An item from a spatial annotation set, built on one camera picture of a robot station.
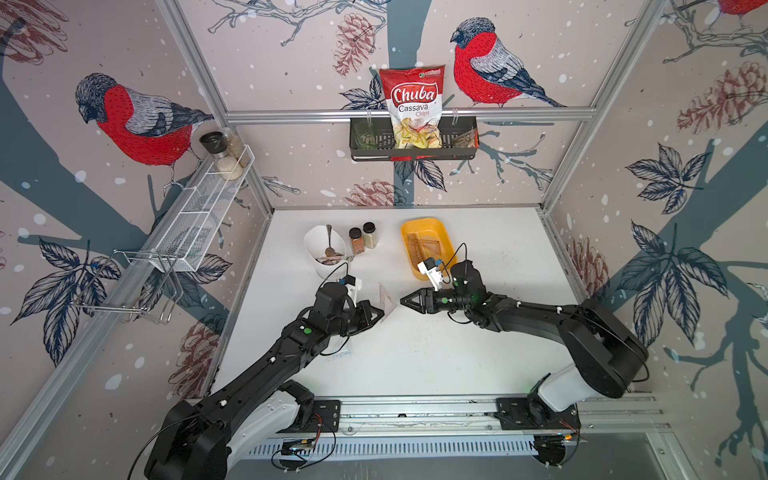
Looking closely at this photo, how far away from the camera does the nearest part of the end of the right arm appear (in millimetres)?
695

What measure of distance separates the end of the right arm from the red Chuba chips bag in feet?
1.34

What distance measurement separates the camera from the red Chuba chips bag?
0.81 meters

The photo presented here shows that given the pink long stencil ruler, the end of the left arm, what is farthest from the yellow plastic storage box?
the end of the left arm
